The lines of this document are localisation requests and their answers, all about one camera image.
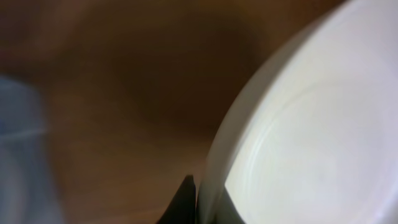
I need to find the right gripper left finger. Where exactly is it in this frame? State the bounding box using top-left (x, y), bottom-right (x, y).
top-left (157, 175), bottom-right (196, 224)

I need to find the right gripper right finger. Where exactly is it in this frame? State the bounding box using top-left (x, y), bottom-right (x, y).
top-left (214, 188), bottom-right (244, 224)

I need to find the cream white bowl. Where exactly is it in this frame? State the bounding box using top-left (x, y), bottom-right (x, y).
top-left (197, 0), bottom-right (397, 224)

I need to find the clear plastic storage container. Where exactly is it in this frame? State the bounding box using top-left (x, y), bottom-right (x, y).
top-left (1, 76), bottom-right (65, 224)

